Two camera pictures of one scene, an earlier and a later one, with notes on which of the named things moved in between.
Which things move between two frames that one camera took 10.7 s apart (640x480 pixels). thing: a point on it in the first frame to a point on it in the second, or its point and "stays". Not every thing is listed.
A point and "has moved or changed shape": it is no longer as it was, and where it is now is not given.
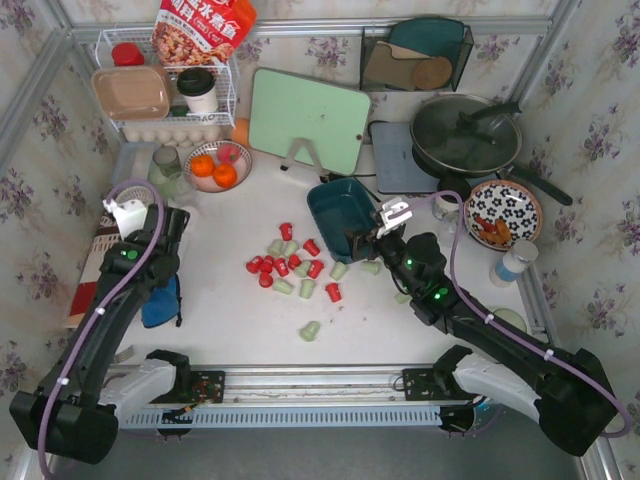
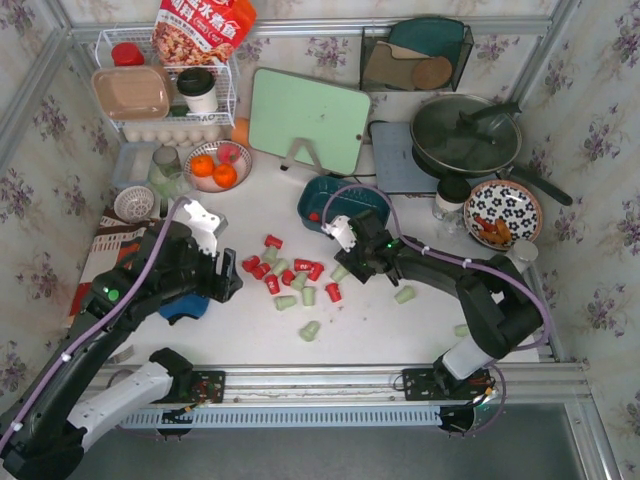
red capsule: x=315 y=268 stays
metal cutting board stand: x=317 y=164 stays
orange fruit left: x=202 y=166 stays
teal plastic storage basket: x=337 y=208 has moved or changed shape
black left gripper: x=175 y=220 to x=220 y=278
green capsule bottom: x=308 y=332 stays
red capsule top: x=286 y=229 to x=272 y=240
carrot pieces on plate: x=498 y=234 stays
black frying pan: x=469 y=136 stays
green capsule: x=282 y=286 to x=283 y=302
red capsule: x=281 y=266 to x=273 y=284
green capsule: x=289 y=248 to x=279 y=265
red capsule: x=265 y=279 to x=302 y=265
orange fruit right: x=225 y=176 stays
